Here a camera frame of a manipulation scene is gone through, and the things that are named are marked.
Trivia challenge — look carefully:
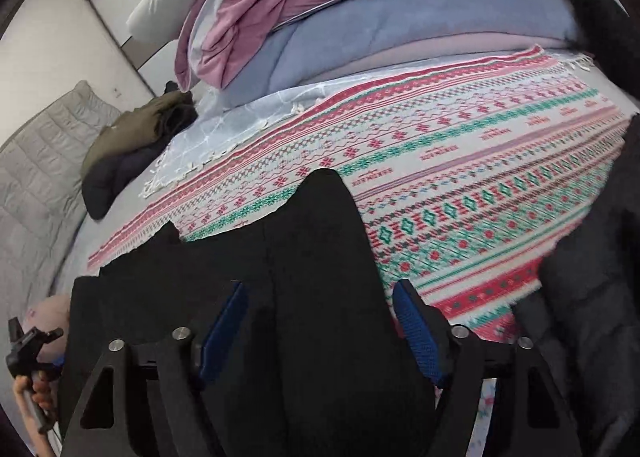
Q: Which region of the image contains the folded black quilted jacket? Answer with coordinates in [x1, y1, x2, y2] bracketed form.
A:
[515, 112, 640, 457]

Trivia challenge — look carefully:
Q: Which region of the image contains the black fuzzy garment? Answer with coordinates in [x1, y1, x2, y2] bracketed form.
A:
[566, 0, 640, 103]

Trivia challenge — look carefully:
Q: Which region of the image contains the olive green jacket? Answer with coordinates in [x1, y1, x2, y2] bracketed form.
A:
[81, 90, 197, 175]

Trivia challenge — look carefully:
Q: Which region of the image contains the white fringed sheet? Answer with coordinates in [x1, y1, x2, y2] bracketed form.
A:
[139, 82, 346, 198]

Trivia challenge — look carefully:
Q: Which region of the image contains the grey quilted headboard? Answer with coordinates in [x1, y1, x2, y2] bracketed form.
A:
[0, 80, 123, 318]

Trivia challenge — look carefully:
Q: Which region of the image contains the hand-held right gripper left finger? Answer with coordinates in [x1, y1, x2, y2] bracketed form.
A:
[60, 279, 249, 457]

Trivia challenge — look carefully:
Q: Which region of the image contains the patterned red green blanket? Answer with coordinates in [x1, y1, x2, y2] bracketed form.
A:
[87, 44, 638, 343]

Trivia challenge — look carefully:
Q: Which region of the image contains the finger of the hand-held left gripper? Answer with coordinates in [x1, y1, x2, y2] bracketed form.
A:
[6, 317, 65, 378]

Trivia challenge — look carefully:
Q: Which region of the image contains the black coat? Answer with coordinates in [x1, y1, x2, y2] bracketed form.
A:
[60, 170, 436, 457]

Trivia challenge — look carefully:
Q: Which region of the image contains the pink floral pillow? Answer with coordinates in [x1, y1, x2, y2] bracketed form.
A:
[27, 293, 71, 363]

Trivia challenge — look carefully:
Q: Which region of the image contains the blue blanket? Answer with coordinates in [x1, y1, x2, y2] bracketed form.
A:
[220, 0, 583, 108]

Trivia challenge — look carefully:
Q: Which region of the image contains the person's left hand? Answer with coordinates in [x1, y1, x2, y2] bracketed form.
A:
[15, 369, 58, 435]

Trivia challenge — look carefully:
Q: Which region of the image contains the dark navy puffer jacket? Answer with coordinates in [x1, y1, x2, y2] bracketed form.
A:
[81, 142, 168, 220]

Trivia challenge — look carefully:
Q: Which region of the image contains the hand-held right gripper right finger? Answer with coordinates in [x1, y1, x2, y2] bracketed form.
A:
[392, 279, 583, 457]

